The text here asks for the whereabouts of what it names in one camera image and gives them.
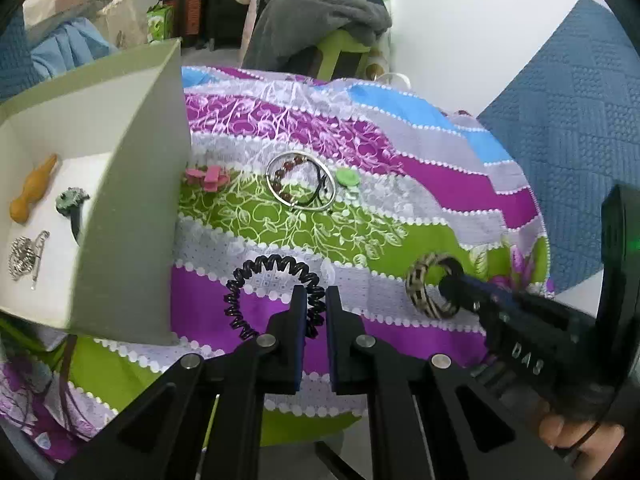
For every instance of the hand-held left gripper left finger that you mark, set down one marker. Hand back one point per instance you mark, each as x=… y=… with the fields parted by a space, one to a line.
x=300 y=340

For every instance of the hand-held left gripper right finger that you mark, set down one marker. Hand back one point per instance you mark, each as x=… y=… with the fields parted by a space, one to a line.
x=334 y=340

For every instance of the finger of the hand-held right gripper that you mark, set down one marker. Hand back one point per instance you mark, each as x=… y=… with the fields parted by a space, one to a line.
x=475 y=292

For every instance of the white box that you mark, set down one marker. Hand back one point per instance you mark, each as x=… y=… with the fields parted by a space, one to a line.
x=135 y=210

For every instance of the black hair stick green flower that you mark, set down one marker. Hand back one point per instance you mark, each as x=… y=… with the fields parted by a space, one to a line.
x=72 y=200

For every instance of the silver ornate hair pin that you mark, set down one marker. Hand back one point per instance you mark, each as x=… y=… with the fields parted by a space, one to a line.
x=22 y=257

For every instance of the orange hair clip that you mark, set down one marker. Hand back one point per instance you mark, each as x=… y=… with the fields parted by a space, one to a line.
x=32 y=190

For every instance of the person's right hand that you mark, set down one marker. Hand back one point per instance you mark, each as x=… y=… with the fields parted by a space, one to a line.
x=590 y=445

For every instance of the silver bangle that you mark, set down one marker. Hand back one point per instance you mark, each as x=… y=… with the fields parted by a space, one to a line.
x=272 y=187

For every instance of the green flower hair clip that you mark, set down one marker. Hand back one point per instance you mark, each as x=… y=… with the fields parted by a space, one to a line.
x=346 y=178

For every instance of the pink flower hair clip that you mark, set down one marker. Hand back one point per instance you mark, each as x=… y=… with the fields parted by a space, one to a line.
x=207 y=177

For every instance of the blue quilted cushion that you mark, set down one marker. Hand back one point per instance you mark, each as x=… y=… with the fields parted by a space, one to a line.
x=12 y=65
x=570 y=125

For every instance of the striped floral blanket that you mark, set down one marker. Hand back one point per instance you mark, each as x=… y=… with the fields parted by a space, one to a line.
x=350 y=135

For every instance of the green plastic stool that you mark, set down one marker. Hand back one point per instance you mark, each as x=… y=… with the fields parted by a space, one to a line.
x=345 y=52

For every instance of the floral folded mattress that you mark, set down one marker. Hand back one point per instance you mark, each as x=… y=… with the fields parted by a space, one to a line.
x=384 y=20

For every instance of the pile of clothes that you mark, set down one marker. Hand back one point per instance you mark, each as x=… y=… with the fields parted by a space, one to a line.
x=310 y=10

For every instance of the green printed bag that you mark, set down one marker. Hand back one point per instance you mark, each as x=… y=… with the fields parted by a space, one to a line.
x=160 y=22

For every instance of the light blue cloth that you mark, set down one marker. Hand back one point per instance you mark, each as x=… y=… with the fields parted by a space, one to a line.
x=70 y=45

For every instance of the pink beige pillow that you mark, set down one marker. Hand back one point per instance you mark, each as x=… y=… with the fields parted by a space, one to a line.
x=60 y=2

